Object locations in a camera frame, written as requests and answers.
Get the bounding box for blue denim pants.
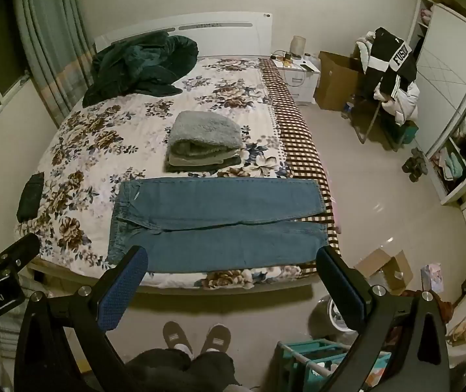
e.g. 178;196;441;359
106;177;329;273

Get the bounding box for beige table lamp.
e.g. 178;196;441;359
291;35;308;60

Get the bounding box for dark green blanket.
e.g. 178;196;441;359
82;33;199;107

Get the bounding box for person's right grey slipper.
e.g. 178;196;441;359
200;324;231;356

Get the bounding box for folded beige garment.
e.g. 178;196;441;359
167;149;242;168

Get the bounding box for chair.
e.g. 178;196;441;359
349;90;405;148

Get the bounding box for white headboard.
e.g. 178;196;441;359
93;12;274;58

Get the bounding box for bed with floral bedspread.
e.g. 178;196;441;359
17;55;342;295

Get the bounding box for large cardboard box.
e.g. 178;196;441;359
314;51;366;111

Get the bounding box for person's left grey slipper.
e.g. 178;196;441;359
163;320;194;356

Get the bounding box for small open cardboard box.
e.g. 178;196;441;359
353;249;414;295

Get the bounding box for pink tissue pack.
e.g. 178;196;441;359
421;263;442;295

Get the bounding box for white nightstand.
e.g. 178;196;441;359
270;51;322;105

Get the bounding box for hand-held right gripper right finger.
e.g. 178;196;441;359
316;246;451;392

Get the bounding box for folded dark cloth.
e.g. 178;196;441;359
17;172;45;221

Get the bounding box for person's black trousers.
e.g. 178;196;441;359
125;347;238;392

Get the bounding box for plastic water bottle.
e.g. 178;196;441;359
341;94;357;120

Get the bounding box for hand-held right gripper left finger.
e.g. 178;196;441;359
13;245;150;392

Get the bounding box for teal plastic crate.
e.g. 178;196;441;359
276;339;393;392

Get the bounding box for person's grey slipper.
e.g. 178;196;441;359
200;324;231;356
163;320;194;356

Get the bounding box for teal box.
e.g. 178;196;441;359
388;120;419;145

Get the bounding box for white padded jacket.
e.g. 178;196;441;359
374;82;420;125

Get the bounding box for white wardrobe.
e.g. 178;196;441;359
406;0;466;205

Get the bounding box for black and white jacket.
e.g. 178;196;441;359
364;27;418;99

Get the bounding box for green striped curtain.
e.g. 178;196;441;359
10;0;95;127

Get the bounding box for round grey fan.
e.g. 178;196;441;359
310;294;360;341

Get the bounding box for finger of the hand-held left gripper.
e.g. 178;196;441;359
0;233;41;272

